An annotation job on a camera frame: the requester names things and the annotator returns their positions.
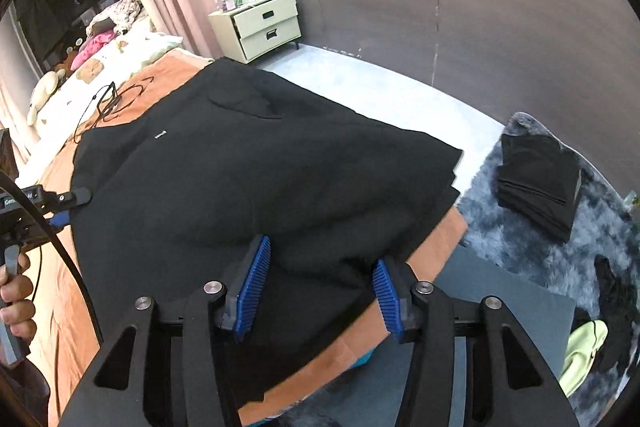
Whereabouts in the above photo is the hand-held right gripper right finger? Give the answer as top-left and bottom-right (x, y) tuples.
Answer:
(372, 257), (583, 427)

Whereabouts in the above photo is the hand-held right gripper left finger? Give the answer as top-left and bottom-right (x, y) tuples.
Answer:
(57, 234), (273, 427)

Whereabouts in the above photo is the black shirt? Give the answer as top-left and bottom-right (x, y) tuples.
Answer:
(70, 57), (463, 410)

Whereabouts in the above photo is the folded black clothes stack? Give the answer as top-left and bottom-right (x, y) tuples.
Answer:
(496, 133), (583, 244)

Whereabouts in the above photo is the person's left hand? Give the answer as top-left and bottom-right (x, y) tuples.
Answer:
(0, 252), (38, 343)

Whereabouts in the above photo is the teal sheet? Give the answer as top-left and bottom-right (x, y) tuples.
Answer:
(345, 349), (376, 370)

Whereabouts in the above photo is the beige plush toy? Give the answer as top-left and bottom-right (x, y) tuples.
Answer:
(26, 68), (68, 126)

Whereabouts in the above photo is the grey fluffy rug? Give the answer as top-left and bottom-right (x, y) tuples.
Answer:
(260, 112), (640, 427)

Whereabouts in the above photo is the white bear-print quilt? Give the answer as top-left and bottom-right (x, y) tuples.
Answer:
(15, 29), (183, 178)

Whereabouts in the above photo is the pink cloth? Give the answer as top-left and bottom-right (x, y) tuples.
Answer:
(70, 32), (115, 72)

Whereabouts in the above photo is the floral cloth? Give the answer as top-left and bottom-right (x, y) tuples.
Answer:
(85, 0), (143, 35)

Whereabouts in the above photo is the light green slipper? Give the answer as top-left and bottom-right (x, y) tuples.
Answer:
(557, 319), (610, 398)

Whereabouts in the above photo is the crumpled black garment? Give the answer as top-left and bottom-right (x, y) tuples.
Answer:
(592, 254), (638, 373)

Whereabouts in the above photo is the cream nightstand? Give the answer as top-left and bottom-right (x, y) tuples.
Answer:
(207, 0), (302, 64)

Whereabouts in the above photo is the thick black cable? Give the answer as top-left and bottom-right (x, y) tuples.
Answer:
(0, 169), (103, 348)

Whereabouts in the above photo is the thin black cable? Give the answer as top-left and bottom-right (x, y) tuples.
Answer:
(72, 77), (153, 145)

